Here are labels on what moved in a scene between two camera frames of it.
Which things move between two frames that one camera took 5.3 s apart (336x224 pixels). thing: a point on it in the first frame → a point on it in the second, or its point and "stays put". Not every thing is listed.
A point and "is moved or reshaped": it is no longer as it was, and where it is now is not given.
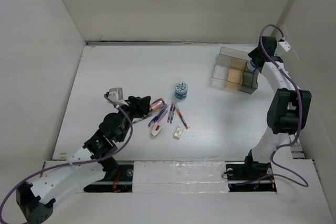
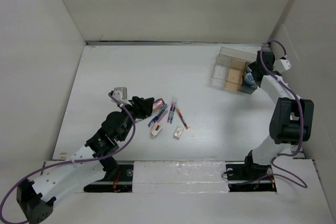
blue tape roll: [256, 70] is moved or reshaped
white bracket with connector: [285, 45] → [286, 63]
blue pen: [153, 120] stays put
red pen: [169, 115] stays put
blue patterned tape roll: [181, 90] → [250, 80]
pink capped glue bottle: [156, 104] stays put
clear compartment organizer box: [231, 72] stays put
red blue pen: [172, 114] stays put
